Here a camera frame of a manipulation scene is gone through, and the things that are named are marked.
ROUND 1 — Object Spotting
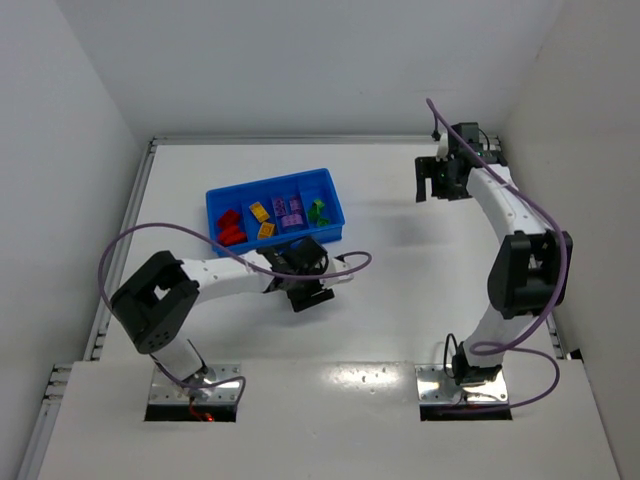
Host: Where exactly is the metal base plate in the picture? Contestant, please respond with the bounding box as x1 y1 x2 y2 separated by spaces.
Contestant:
415 364 509 407
148 364 246 407

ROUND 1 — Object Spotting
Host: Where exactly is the purple butterfly lego brick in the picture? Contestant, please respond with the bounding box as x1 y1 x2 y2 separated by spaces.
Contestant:
271 197 287 218

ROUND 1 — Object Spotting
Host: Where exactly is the plain purple rounded lego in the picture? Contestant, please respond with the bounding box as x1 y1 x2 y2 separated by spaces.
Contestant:
281 213 305 231

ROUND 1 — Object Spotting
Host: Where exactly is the small green lego brick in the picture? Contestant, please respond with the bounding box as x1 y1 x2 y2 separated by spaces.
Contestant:
308 198 325 221

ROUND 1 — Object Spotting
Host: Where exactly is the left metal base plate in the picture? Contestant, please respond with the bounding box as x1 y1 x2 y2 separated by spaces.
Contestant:
148 364 246 407

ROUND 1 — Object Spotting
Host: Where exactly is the aluminium frame rail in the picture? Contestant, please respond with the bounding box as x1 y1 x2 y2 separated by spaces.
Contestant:
16 140 157 479

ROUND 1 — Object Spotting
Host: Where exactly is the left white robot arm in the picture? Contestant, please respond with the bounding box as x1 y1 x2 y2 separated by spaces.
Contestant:
110 237 347 390

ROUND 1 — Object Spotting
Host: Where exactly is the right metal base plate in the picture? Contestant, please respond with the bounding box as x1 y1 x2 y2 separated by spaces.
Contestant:
415 364 509 407

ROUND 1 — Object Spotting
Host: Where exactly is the blue divided plastic tray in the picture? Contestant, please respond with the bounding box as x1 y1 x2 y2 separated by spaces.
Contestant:
205 168 345 255

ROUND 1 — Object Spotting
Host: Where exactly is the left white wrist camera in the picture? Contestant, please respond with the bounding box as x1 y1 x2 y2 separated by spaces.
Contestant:
321 257 354 289

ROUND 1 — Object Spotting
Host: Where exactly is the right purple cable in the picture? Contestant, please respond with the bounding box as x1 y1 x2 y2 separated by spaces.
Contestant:
425 98 574 415

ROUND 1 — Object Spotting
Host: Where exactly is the yellow butterfly lego brick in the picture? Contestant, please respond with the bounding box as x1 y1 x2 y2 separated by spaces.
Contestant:
257 221 277 240

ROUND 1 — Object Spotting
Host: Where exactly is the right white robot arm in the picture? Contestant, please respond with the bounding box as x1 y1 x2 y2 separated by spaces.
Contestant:
414 122 573 385

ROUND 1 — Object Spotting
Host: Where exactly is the yellow lego plate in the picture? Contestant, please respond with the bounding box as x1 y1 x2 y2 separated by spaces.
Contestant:
249 202 270 223

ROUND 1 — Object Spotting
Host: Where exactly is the small red lego brick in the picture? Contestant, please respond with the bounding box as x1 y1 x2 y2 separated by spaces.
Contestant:
216 209 241 230

